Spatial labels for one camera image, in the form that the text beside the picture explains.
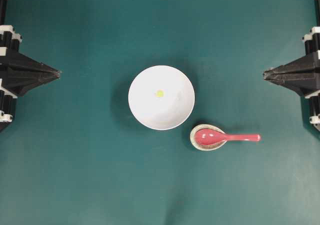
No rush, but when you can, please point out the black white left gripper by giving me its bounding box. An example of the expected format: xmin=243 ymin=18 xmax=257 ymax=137
xmin=0 ymin=25 xmax=61 ymax=132

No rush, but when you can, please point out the yellow hexagonal prism block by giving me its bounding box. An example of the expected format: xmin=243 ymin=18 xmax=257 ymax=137
xmin=156 ymin=90 xmax=164 ymax=98

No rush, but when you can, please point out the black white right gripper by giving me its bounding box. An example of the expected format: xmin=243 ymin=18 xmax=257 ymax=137
xmin=263 ymin=26 xmax=320 ymax=132

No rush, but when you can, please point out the black left frame rail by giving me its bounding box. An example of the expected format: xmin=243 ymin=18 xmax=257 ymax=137
xmin=0 ymin=0 xmax=8 ymax=25

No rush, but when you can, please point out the black right frame rail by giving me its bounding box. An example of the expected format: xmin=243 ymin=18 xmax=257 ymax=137
xmin=314 ymin=0 xmax=320 ymax=27

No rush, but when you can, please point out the black frame rail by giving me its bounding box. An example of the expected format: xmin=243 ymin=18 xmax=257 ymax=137
xmin=314 ymin=0 xmax=320 ymax=27
xmin=0 ymin=0 xmax=8 ymax=25

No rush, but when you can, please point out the white round bowl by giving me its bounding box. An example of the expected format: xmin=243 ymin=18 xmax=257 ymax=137
xmin=128 ymin=65 xmax=196 ymax=131

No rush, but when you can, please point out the speckled ceramic spoon rest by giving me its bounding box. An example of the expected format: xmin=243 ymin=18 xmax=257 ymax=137
xmin=189 ymin=124 xmax=226 ymax=152

